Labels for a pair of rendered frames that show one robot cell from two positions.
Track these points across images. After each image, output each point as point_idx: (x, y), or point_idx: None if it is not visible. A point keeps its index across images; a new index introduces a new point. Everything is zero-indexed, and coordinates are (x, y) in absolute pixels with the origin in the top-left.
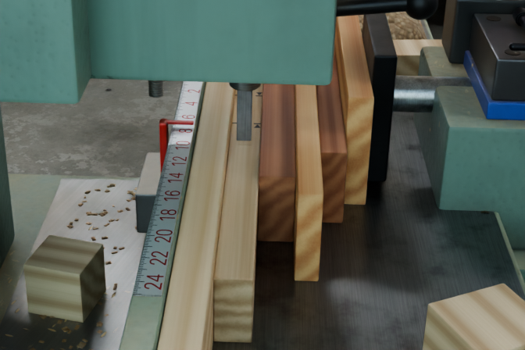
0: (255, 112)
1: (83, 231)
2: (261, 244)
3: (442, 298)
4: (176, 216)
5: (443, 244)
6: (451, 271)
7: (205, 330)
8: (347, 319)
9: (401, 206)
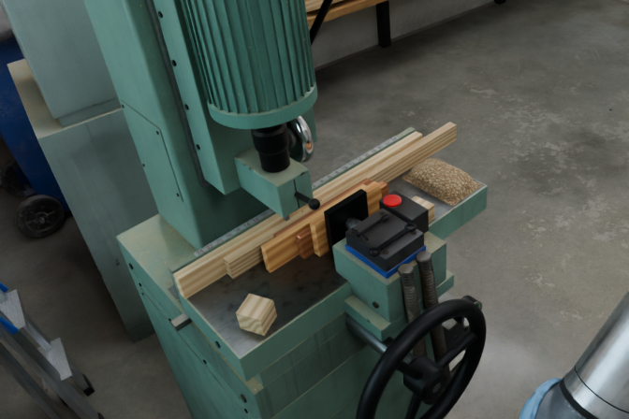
0: None
1: None
2: None
3: (287, 296)
4: (230, 237)
5: (315, 281)
6: (302, 291)
7: (197, 269)
8: (258, 287)
9: (328, 263)
